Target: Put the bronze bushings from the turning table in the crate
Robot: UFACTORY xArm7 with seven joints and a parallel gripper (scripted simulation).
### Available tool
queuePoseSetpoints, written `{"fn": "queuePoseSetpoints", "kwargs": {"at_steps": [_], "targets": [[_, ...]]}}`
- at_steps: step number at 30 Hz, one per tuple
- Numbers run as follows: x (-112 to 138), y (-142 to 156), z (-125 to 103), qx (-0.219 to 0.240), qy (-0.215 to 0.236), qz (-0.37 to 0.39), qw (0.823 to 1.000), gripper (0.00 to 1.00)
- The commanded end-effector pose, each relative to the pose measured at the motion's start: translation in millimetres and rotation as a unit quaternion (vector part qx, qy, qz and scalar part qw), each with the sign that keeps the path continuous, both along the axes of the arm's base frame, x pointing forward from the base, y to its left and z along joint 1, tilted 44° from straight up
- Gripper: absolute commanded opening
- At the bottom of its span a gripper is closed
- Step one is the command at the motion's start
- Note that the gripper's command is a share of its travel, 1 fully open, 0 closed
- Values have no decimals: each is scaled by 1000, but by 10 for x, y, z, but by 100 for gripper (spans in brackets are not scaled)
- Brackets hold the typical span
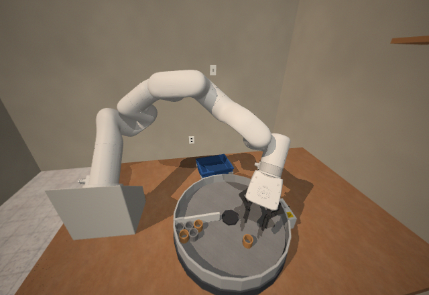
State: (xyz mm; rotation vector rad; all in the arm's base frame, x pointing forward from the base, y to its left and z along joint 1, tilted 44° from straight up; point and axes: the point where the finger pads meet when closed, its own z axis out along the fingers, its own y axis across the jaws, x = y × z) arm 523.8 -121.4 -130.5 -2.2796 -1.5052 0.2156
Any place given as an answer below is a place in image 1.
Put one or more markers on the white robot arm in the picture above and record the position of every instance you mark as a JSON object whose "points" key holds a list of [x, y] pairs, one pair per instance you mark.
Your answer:
{"points": [[135, 112]]}

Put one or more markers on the bronze bushing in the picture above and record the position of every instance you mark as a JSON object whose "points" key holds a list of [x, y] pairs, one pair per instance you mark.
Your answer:
{"points": [[198, 222], [184, 232], [245, 244]]}

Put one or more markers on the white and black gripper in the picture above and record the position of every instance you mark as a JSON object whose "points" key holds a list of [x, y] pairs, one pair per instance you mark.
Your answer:
{"points": [[265, 190]]}

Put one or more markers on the grey metal bushing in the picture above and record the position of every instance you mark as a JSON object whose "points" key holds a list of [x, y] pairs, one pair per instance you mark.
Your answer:
{"points": [[187, 224], [179, 225], [193, 238]]}

